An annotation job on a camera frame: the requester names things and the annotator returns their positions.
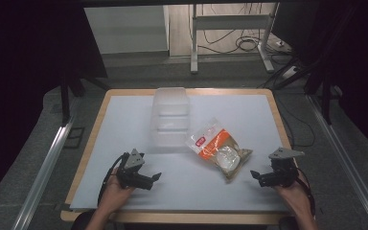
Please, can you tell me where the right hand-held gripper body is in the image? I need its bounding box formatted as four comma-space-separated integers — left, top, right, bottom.
267, 146, 306, 189

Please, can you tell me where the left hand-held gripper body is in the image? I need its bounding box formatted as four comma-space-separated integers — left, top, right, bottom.
117, 148, 149, 190

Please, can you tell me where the person's left hand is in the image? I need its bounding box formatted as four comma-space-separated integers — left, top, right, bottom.
99, 168, 136, 216

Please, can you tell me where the person's right hand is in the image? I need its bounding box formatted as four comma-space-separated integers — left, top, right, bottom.
273, 173, 314, 219

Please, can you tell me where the white table mat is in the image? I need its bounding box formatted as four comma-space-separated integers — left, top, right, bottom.
69, 94, 290, 214

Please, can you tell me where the orange and clear snack packet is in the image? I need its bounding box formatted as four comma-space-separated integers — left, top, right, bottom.
184, 117, 254, 184

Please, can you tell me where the clear plastic container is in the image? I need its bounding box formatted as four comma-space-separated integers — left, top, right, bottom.
149, 86, 192, 151

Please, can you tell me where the black floor plate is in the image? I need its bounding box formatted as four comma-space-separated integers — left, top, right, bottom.
63, 126, 86, 150

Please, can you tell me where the black metal stand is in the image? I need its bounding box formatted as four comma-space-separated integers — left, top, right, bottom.
302, 60, 344, 127
58, 71, 111, 127

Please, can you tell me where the white power strip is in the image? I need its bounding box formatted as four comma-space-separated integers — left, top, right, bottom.
280, 64, 299, 81

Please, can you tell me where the white panel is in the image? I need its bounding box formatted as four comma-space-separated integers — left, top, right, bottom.
83, 5, 171, 56

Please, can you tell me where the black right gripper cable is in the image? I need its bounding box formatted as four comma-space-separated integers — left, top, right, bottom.
295, 166, 317, 221

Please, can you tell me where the black floor cable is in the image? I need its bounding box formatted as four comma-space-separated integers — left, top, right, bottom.
274, 95, 317, 150

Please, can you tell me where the aluminium floor rail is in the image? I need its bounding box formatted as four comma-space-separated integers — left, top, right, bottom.
306, 95, 368, 230
11, 117, 75, 230

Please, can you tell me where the bundle of black cables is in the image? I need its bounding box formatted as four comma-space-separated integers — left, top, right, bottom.
197, 3, 284, 56

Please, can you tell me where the white metal desk frame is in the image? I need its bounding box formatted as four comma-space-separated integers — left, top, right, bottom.
189, 2, 281, 75

